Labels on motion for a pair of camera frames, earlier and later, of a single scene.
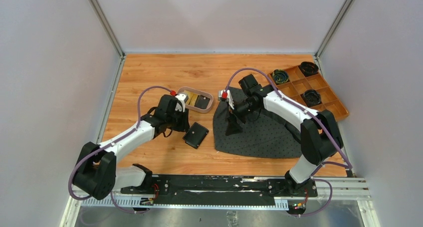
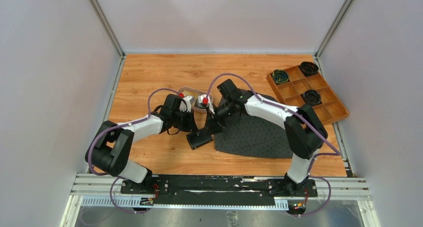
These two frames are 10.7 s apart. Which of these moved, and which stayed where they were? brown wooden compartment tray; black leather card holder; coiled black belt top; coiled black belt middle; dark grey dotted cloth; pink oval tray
Moved: pink oval tray; black leather card holder
Stayed: dark grey dotted cloth; coiled black belt middle; brown wooden compartment tray; coiled black belt top
